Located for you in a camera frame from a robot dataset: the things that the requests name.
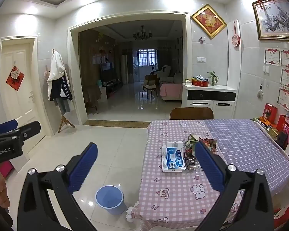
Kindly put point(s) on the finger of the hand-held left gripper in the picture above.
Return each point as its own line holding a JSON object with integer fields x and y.
{"x": 7, "y": 126}
{"x": 29, "y": 129}

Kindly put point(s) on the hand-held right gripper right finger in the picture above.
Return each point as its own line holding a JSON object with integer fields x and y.
{"x": 209, "y": 169}

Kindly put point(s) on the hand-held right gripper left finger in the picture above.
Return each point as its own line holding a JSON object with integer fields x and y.
{"x": 83, "y": 169}

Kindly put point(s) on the green white wrapper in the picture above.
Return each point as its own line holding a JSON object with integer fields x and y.
{"x": 191, "y": 139}

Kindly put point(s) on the white blue cardboard box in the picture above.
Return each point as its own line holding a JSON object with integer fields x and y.
{"x": 173, "y": 160}

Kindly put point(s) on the blue plastic bin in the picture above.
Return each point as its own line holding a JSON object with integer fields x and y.
{"x": 108, "y": 197}

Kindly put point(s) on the person's left hand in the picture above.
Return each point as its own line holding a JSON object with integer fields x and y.
{"x": 3, "y": 192}

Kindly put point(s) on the clear plastic packaging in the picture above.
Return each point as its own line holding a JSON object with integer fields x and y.
{"x": 192, "y": 164}

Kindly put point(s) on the white panel door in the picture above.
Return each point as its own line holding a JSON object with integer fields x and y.
{"x": 21, "y": 113}

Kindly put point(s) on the magenta object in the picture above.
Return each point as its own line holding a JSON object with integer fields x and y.
{"x": 6, "y": 169}

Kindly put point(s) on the wooden coat rack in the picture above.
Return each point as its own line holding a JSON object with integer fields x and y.
{"x": 63, "y": 121}

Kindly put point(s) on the purple checkered tablecloth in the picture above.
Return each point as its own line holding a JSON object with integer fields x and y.
{"x": 250, "y": 149}

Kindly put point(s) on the red door decoration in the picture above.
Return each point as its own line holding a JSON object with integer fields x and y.
{"x": 14, "y": 78}

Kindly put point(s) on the navy white jacket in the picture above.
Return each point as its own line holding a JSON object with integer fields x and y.
{"x": 60, "y": 89}

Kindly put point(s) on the brown wooden dining chair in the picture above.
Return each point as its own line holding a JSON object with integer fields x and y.
{"x": 191, "y": 113}

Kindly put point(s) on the white hanging garment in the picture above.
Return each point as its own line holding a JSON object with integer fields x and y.
{"x": 56, "y": 67}

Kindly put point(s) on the white sideboard cabinet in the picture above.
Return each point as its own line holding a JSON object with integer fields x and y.
{"x": 209, "y": 101}

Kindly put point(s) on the red gift box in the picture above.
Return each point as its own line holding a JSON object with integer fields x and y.
{"x": 269, "y": 113}

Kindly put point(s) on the red tin box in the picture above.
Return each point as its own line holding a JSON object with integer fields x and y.
{"x": 200, "y": 82}

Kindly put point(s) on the red printed bag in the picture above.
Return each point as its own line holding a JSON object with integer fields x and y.
{"x": 286, "y": 213}

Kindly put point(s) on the pink covered sofa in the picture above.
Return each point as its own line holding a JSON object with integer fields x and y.
{"x": 169, "y": 90}

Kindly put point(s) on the dark television cabinet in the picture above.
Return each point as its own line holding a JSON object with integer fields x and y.
{"x": 112, "y": 84}

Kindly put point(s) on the small colourful box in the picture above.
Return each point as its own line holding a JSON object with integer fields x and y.
{"x": 188, "y": 81}

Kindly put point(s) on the red label soda bottle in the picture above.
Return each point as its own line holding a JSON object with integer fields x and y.
{"x": 288, "y": 125}

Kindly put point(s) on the green plant in vase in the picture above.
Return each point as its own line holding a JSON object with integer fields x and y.
{"x": 213, "y": 77}

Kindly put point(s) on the wooden living room chair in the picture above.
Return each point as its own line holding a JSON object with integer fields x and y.
{"x": 150, "y": 81}

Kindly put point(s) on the white standing air conditioner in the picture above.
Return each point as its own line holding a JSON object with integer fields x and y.
{"x": 124, "y": 69}

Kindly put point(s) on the red round hanging ornament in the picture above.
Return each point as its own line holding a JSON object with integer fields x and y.
{"x": 236, "y": 40}

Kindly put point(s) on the dark chandelier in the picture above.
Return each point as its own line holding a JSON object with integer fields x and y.
{"x": 142, "y": 35}

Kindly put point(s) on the red gold framed picture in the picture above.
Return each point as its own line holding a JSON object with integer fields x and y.
{"x": 208, "y": 21}

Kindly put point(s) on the gold framed blossom painting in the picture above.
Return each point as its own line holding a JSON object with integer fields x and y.
{"x": 277, "y": 16}

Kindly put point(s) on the white light switch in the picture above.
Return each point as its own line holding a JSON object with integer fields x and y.
{"x": 201, "y": 59}

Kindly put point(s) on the butterfly wall decal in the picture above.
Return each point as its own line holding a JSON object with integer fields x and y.
{"x": 201, "y": 40}

